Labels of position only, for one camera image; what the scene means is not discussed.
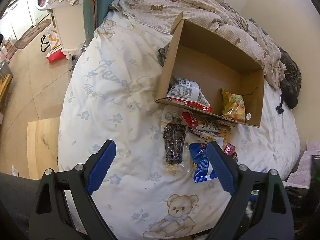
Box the small printed box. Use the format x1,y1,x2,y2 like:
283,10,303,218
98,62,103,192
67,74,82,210
1,40,17,60

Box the small clear plastic packet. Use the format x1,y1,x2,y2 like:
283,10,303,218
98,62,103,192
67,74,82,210
162,105,185,125

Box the white bear-print duvet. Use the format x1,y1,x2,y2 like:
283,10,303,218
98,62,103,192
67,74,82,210
57,12,302,240

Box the red white shopping bag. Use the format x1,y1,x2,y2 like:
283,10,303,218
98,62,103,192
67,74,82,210
41,29,66,63

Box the low wooden table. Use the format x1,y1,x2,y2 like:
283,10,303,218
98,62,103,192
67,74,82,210
0,72,13,100

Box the yellow snack packet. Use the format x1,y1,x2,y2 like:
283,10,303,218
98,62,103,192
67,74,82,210
221,88,247,123

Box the beige checked blanket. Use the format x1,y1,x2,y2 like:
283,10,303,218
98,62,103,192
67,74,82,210
109,0,287,89

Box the clear plastic bag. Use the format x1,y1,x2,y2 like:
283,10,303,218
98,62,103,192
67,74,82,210
67,42,88,80

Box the white side cabinet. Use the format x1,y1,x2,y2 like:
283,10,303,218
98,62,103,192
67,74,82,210
51,1,87,55

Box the teal padded headboard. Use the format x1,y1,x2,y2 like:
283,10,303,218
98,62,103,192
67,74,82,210
82,0,128,43

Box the clear packet of dark snacks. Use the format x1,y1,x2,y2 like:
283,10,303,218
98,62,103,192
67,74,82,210
163,123,187,173

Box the dark cloth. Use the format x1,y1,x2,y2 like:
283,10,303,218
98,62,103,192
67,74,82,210
0,172,40,240

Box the large white red snack packet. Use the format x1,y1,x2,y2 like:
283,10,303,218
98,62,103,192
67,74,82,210
166,77,213,112

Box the dark blue snack packet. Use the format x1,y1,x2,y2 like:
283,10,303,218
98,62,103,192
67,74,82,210
189,142,218,183

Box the camouflage cloth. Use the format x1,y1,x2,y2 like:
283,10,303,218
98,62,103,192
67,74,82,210
276,47,302,109

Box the brown cardboard box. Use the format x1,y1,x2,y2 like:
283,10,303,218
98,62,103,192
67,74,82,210
155,10,265,128

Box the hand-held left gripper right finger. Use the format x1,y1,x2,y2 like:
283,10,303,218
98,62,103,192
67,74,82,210
206,141,295,240

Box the grey cloth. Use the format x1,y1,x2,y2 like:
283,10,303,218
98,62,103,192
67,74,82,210
157,46,170,67

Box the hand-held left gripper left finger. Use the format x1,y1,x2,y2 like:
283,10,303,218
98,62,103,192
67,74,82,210
29,139,118,240

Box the brown patterned rug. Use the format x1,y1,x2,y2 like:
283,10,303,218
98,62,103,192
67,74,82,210
15,19,52,49

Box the white packet with red label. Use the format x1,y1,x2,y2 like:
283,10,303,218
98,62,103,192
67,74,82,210
222,142,237,163

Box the white washing machine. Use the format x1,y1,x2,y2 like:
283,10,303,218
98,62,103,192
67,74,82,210
26,0,54,27

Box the white floor cabinets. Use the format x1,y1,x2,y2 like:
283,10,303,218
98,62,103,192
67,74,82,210
0,0,33,42

